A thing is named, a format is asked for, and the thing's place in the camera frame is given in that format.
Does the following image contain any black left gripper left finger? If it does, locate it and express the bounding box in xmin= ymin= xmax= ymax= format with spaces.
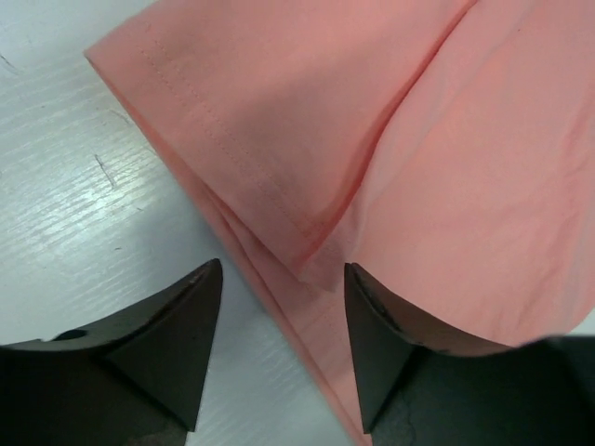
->
xmin=53 ymin=259 xmax=223 ymax=431

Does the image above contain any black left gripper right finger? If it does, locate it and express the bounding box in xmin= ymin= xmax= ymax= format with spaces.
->
xmin=344 ymin=263 xmax=507 ymax=434

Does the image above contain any pink t shirt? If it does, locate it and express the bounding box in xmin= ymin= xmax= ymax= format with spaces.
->
xmin=86 ymin=1 xmax=594 ymax=445

